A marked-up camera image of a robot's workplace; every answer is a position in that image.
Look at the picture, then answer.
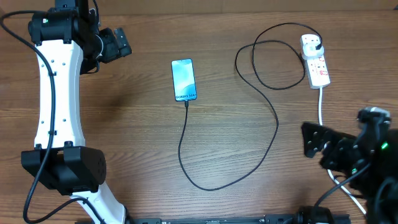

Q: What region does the blue Galaxy smartphone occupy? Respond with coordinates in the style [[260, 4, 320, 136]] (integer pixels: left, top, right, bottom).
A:
[[171, 58, 197, 101]]

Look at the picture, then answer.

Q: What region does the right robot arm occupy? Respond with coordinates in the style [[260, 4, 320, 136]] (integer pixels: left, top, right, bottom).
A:
[[301, 121, 397, 223]]

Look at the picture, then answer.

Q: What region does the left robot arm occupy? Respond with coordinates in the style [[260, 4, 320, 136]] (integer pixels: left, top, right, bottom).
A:
[[21, 1, 131, 223]]

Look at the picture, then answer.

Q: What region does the white charger plug adapter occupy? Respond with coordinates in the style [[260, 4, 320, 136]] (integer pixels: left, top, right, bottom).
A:
[[302, 44, 325, 60]]

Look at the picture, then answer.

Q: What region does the white power strip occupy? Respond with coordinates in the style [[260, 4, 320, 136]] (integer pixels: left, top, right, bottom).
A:
[[300, 34, 330, 89]]

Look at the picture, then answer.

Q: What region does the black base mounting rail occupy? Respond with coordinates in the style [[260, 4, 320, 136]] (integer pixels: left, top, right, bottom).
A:
[[74, 213, 352, 224]]

